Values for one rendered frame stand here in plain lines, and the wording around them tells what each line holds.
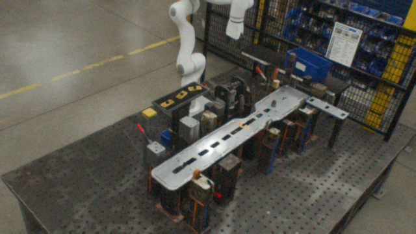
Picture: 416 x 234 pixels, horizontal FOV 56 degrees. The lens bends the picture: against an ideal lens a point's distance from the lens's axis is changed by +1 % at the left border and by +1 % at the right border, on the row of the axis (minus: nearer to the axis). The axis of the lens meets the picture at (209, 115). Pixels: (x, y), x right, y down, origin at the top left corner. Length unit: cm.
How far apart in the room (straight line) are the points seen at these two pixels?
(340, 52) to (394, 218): 149
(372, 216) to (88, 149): 236
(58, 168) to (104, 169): 28
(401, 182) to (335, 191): 152
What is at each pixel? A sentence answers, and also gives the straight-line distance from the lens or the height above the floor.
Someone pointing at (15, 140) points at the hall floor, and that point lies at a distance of 407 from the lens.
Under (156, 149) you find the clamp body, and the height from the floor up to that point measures 106.
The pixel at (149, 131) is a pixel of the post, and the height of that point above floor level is 105.
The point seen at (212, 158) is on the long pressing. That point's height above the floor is 100.
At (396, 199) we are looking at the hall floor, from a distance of 389.
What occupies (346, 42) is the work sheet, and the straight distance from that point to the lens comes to 307.
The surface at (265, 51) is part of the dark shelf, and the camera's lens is 336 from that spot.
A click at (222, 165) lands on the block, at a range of 212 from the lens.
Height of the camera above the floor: 246
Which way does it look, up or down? 36 degrees down
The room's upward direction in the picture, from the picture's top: 6 degrees clockwise
